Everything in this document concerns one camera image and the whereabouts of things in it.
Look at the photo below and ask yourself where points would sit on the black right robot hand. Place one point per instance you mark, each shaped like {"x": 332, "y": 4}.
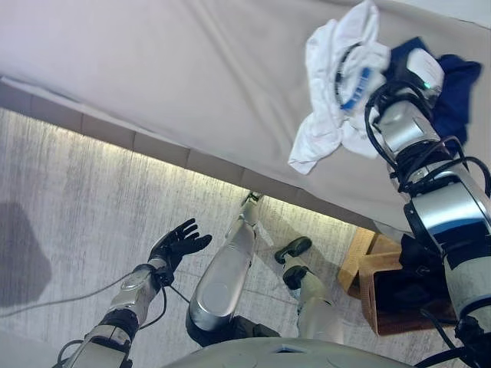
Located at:
{"x": 395, "y": 78}

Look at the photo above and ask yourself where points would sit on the brown bed frame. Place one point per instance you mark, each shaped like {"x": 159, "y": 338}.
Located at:
{"x": 134, "y": 138}

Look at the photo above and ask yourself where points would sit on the brown woven basket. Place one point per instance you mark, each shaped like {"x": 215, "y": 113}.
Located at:
{"x": 370, "y": 303}

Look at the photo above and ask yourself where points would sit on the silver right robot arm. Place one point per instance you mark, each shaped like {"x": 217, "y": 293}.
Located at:
{"x": 445, "y": 207}

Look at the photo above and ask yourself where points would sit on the white garment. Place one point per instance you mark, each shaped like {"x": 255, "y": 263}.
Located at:
{"x": 326, "y": 115}

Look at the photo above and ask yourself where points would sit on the silver right robot leg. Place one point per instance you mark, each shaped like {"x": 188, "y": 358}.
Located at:
{"x": 314, "y": 303}

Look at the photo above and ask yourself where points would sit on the silver robot leg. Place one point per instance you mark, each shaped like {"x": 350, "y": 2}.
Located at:
{"x": 314, "y": 303}
{"x": 222, "y": 276}

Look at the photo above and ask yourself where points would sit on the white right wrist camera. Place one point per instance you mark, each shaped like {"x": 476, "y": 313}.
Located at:
{"x": 426, "y": 67}

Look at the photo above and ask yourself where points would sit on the white duvet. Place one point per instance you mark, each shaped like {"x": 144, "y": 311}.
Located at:
{"x": 441, "y": 7}

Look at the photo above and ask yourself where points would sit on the silver left robot leg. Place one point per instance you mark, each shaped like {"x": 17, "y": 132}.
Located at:
{"x": 222, "y": 276}

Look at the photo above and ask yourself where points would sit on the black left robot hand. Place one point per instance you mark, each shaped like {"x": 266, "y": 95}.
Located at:
{"x": 172, "y": 245}

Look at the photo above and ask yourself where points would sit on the grey robot torso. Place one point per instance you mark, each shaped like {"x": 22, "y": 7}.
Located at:
{"x": 268, "y": 354}

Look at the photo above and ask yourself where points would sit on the bed with beige cover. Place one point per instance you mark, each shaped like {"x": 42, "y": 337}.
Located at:
{"x": 153, "y": 57}

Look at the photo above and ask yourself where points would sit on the navy blue garment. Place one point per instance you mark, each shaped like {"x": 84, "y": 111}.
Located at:
{"x": 456, "y": 92}

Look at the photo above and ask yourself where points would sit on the large grey area rug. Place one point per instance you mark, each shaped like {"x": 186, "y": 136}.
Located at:
{"x": 96, "y": 191}

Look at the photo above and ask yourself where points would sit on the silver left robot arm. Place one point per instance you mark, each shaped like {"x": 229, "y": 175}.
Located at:
{"x": 126, "y": 299}

